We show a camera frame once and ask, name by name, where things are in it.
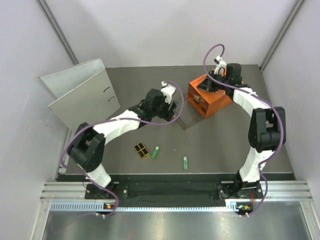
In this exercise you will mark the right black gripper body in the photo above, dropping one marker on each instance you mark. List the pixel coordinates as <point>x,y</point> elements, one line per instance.
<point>210,81</point>

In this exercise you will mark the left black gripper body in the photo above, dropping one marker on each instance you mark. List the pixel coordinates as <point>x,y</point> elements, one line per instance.
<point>161,112</point>

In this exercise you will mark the orange drawer box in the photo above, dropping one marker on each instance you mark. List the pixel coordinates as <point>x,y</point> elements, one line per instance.
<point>215,100</point>

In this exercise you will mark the clear drawer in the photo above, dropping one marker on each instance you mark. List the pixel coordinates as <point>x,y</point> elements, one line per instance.
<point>198,102</point>
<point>190,115</point>

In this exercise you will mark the green tube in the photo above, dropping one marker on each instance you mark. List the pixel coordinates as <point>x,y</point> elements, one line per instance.
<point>185,163</point>
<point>155,152</point>

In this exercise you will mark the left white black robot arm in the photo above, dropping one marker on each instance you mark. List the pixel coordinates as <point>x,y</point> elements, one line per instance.
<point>88,144</point>

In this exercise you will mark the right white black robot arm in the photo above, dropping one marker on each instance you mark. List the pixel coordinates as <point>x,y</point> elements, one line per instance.
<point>267,128</point>

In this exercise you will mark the black gold eyeshadow palette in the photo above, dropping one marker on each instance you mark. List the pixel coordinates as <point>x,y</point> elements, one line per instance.
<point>141,150</point>

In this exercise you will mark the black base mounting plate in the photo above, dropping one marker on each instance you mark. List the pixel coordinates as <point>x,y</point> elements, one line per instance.
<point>212,190</point>

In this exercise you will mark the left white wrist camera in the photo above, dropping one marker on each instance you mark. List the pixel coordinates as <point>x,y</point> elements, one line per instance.
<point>168,90</point>

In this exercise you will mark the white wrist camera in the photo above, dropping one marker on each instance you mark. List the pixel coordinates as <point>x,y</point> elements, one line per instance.
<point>168,90</point>
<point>220,65</point>

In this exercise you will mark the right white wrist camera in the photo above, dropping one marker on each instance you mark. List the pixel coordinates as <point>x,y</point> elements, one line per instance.
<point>220,65</point>

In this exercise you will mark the grey ring binder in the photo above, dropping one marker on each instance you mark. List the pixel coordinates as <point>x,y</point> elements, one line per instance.
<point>84,93</point>

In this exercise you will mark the grey slotted cable duct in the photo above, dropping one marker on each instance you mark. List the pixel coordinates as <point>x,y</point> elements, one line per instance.
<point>99,206</point>

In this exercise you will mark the aluminium rail frame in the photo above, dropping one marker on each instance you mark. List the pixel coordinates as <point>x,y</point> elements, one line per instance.
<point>285,211</point>

